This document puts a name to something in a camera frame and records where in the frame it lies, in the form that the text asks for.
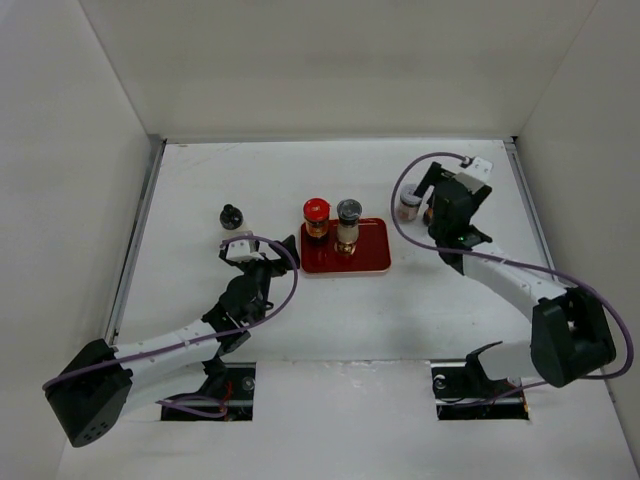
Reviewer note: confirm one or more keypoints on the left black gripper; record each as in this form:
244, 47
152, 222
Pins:
276, 266

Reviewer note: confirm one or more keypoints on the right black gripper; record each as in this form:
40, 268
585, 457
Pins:
433, 177

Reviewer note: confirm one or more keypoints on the red lid dark sauce jar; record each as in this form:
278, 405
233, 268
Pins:
428, 216

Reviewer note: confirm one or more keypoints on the clear cap grinder bottle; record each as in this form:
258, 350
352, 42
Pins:
347, 231

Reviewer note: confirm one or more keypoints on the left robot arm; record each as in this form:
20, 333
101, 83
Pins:
104, 382

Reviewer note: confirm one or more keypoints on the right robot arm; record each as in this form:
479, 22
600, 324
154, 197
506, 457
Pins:
570, 336

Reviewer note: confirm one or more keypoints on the grey lid spice jar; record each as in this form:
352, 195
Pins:
409, 203

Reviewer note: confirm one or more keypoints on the black cap white bottle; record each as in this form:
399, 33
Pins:
232, 222

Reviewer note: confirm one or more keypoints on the red lacquer tray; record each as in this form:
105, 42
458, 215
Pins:
372, 252

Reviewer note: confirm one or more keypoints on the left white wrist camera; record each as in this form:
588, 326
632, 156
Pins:
241, 249

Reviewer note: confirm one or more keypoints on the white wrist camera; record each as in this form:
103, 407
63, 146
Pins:
241, 249
474, 174

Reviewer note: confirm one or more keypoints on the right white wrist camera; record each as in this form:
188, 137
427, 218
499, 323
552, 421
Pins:
474, 174

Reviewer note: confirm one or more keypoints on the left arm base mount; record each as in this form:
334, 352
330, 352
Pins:
227, 395

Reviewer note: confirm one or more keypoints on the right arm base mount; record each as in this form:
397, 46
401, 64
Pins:
463, 392

